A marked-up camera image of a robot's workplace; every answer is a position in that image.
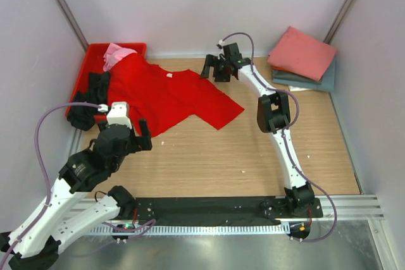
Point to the pink t-shirt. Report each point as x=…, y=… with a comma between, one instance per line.
x=114, y=54

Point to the folded white cloth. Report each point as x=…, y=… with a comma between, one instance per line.
x=297, y=89

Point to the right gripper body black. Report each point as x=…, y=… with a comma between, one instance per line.
x=222, y=62

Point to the folded salmon t-shirt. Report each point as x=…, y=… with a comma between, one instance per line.
x=302, y=54

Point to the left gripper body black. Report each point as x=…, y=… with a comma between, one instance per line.
x=116, y=162

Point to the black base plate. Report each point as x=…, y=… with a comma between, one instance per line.
x=222, y=211

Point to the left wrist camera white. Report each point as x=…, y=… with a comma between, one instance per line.
x=117, y=113

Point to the aluminium frame rail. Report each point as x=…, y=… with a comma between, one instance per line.
x=357, y=203

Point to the black t-shirt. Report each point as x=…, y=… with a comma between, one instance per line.
x=83, y=117

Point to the folded grey-blue t-shirt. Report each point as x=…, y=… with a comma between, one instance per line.
x=327, y=80

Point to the red plastic bin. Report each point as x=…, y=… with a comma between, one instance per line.
x=93, y=62

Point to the red t-shirt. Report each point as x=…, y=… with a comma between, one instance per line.
x=166, y=98

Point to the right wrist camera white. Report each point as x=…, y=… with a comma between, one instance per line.
x=220, y=44

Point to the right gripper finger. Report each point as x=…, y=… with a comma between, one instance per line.
x=211, y=61
x=222, y=72

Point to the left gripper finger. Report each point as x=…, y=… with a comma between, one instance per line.
x=144, y=139
x=132, y=147

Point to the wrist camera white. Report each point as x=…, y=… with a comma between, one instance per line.
x=117, y=113
x=220, y=44

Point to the folded dark grey t-shirt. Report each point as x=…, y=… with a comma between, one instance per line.
x=286, y=75

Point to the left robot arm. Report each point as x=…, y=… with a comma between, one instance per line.
x=38, y=242

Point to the white slotted cable duct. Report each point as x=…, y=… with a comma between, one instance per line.
x=281, y=229

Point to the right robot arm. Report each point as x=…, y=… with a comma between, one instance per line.
x=273, y=118

